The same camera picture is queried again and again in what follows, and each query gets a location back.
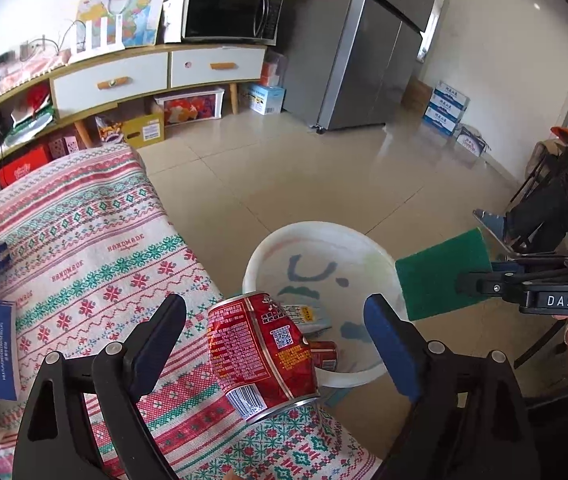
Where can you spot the green scouring sponge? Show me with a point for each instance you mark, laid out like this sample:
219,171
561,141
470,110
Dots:
439,275

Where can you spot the blue white carton box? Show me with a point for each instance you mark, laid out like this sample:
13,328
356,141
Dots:
266,97

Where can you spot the colourful snack bag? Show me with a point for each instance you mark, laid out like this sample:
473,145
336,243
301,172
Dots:
109,132

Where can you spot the pink cabinet runner cloth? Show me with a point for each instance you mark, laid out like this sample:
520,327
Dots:
19,72

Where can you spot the brown cardboard box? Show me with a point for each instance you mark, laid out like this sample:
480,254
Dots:
418,95

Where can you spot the yellow cardboard box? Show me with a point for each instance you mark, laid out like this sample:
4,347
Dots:
144,130

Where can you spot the black microwave oven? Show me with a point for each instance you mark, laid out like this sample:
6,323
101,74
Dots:
229,12

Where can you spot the flattened carton with yellow label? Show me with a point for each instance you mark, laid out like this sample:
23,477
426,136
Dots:
309,317

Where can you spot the clear plastic storage bin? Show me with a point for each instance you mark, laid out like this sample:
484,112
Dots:
189,107

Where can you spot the colourful map poster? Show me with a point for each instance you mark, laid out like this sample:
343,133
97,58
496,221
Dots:
134,15

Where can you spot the stack of plastic bags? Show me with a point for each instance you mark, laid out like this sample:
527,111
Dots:
31,115

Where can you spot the grey refrigerator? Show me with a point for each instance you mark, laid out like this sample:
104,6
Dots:
364,60

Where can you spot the open blue white carton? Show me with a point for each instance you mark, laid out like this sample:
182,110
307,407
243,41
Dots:
471,142

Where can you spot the light blue floor mat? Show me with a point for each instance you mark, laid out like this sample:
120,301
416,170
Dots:
334,396

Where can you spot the white slatted rack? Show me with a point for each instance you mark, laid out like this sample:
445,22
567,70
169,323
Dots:
96,50

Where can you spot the white wooden cabinet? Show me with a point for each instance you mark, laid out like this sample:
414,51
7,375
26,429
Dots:
234,97

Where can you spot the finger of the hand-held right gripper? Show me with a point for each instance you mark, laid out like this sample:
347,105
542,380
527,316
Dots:
495,287
493,224

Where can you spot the orange white box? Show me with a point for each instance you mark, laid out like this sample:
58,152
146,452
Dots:
270,72

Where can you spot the white plastic basin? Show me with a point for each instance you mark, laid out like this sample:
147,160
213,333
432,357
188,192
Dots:
324,245

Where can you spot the red green patterned tablecloth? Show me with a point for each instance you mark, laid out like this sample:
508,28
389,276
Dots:
89,270

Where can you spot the crushed red drink can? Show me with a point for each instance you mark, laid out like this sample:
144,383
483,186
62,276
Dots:
259,355

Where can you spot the small red drink can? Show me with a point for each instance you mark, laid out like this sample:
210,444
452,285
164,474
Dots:
324,355

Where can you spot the white paper bag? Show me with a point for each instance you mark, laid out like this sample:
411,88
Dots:
173,15

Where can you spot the red gift box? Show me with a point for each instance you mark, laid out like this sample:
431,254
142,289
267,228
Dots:
24,167

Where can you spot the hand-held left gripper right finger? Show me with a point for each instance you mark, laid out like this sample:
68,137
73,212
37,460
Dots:
386,350

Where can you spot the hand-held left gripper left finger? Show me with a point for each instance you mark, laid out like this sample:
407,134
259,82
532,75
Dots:
156,355

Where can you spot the pink patterned box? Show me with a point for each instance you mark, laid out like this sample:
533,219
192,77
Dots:
64,145

